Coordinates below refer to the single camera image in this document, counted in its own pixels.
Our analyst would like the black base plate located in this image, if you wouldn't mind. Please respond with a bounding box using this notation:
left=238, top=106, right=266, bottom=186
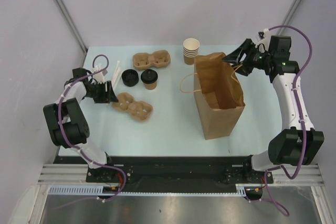
left=54, top=155, right=307, bottom=192

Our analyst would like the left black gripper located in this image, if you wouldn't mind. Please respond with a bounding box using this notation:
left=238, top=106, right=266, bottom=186
left=84, top=81, right=118, bottom=104

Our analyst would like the white cable duct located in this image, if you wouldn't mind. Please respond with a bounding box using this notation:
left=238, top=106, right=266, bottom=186
left=48, top=185, right=246, bottom=197

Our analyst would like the stack of black lids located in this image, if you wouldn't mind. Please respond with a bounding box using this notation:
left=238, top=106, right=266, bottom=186
left=121, top=69, right=139, bottom=87

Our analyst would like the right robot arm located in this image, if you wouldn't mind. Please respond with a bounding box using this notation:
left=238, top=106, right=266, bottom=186
left=222, top=32, right=324, bottom=183

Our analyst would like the aluminium frame rail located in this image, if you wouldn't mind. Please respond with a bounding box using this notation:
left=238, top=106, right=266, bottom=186
left=38, top=164, right=324, bottom=186

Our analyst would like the brown paper bag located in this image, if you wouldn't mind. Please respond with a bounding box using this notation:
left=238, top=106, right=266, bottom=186
left=180, top=52, right=245, bottom=140

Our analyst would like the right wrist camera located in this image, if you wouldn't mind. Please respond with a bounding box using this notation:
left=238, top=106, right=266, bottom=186
left=256, top=28, right=271, bottom=51

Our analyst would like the single brown paper cup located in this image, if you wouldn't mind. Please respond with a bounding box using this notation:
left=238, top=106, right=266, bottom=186
left=144, top=81, right=157, bottom=90

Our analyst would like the black coffee cup lid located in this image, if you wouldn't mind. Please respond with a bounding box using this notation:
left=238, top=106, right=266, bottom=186
left=141, top=69, right=158, bottom=84

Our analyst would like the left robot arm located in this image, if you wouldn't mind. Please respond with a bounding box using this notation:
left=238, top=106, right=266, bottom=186
left=43, top=66, right=118, bottom=182

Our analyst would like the stack of paper cups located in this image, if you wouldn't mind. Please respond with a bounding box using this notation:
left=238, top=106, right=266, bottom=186
left=183, top=38, right=200, bottom=65

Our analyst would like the white wrapped straw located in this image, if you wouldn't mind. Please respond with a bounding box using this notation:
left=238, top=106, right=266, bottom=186
left=111, top=61, right=122, bottom=89

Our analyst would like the purple cable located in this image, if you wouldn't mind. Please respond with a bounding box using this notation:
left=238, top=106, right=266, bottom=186
left=262, top=25, right=313, bottom=217
left=52, top=54, right=127, bottom=204

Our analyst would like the brown pulp cup carrier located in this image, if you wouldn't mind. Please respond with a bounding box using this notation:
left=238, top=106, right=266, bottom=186
left=112, top=92, right=153, bottom=122

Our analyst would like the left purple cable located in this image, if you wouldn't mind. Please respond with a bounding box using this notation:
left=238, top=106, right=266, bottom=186
left=52, top=54, right=127, bottom=204

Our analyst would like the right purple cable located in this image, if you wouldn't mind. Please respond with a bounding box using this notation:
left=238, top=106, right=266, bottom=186
left=262, top=25, right=313, bottom=217

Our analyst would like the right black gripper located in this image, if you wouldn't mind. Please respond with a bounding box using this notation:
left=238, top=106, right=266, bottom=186
left=222, top=38, right=274, bottom=77

